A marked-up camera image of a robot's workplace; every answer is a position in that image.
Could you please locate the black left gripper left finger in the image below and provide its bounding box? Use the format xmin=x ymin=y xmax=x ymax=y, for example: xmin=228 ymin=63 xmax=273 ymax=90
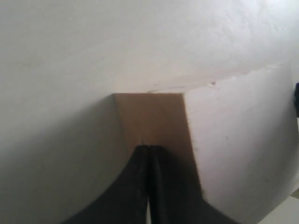
xmin=63 ymin=145 xmax=149 ymax=224

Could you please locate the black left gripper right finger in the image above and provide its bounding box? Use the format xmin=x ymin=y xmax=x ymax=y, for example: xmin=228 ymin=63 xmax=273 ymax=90
xmin=149 ymin=146 xmax=236 ymax=224

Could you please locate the large pale wooden cube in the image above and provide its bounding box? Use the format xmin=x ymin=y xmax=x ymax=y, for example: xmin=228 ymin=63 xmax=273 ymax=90
xmin=114 ymin=93 xmax=207 ymax=198

